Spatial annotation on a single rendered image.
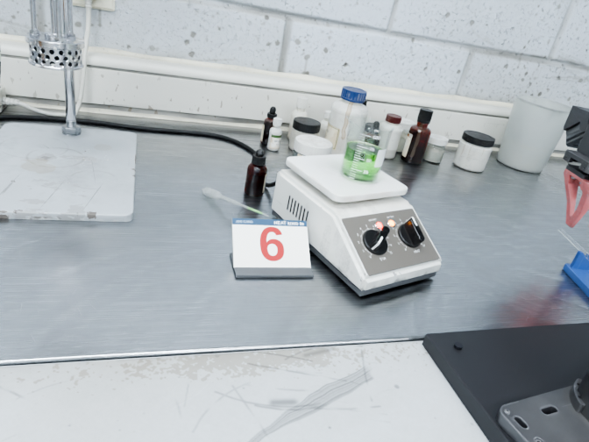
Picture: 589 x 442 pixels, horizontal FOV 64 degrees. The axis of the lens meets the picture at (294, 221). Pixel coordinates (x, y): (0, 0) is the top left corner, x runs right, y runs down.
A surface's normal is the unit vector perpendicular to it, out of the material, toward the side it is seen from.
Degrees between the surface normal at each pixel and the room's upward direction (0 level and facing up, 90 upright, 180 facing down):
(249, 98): 90
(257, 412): 0
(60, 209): 0
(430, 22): 90
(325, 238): 90
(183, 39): 90
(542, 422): 2
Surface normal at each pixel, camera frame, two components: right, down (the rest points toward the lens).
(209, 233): 0.18, -0.87
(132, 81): 0.26, 0.49
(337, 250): -0.83, 0.11
